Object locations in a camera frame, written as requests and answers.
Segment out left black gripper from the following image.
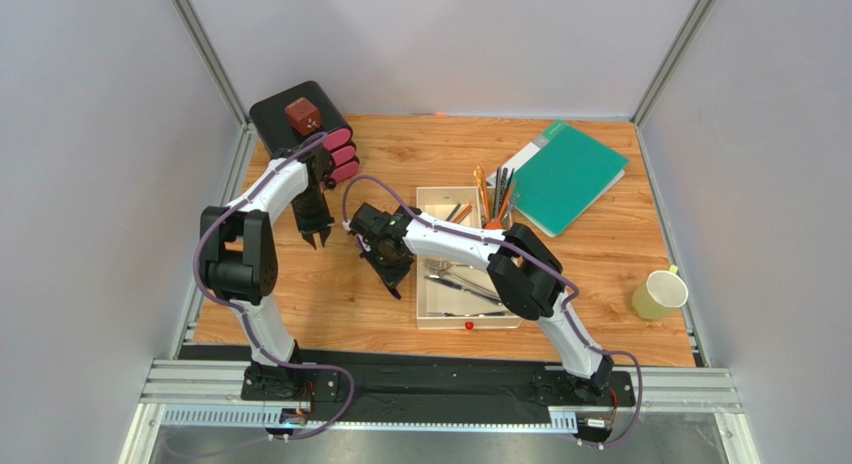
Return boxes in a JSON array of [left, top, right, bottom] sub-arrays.
[[291, 186, 335, 246]]

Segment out blue serrated knife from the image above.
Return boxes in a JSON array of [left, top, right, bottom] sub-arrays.
[[355, 235, 401, 300]]

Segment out blue-grey chopstick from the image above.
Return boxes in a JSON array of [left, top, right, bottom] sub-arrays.
[[446, 203, 461, 221]]

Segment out orange chopstick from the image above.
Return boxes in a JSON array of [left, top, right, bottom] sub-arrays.
[[452, 204, 473, 223]]

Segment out silver table knife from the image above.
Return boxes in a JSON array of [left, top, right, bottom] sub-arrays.
[[425, 275, 503, 306]]

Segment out gold ornate spoon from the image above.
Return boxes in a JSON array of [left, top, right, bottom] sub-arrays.
[[474, 166, 491, 225]]

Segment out black spoon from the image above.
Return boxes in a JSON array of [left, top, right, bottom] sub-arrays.
[[493, 166, 506, 218]]

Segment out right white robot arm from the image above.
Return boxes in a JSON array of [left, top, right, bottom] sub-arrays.
[[344, 203, 613, 396]]

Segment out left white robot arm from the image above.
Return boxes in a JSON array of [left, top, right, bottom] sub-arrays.
[[193, 134, 334, 389]]

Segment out silver fork diagonal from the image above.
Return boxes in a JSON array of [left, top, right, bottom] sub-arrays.
[[421, 258, 498, 299]]

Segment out white divided utensil tray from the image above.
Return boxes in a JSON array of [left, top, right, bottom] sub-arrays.
[[415, 186, 522, 331]]

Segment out brown cube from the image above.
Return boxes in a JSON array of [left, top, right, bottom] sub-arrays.
[[284, 97, 323, 136]]

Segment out black pink drawer box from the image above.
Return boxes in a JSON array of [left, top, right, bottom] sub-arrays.
[[249, 80, 360, 189]]

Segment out silver fork front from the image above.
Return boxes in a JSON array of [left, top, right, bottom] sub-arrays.
[[418, 311, 509, 318]]

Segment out green notebook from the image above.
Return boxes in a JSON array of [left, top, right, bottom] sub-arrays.
[[502, 120, 629, 237]]

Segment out yellow-green mug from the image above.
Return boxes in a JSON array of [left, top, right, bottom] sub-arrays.
[[631, 265, 689, 320]]

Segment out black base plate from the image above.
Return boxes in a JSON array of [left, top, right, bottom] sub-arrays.
[[178, 343, 637, 425]]

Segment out aluminium frame rail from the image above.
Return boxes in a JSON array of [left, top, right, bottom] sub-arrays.
[[120, 346, 759, 463]]

